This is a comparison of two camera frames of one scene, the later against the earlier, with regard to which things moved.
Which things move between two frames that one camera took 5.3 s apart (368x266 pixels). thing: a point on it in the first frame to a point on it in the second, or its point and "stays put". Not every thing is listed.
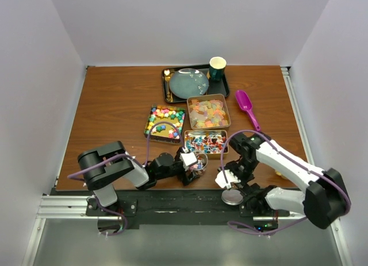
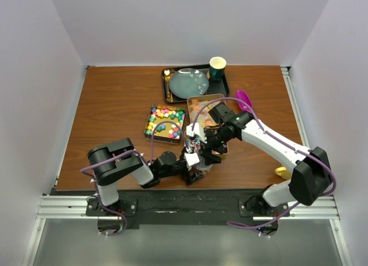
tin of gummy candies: [208, 111] stays put
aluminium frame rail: [54, 205] stays put
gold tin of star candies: [165, 131] stays put
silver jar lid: [232, 197] to [201, 165]
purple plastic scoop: [245, 103] stays put
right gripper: [242, 186] to [206, 151]
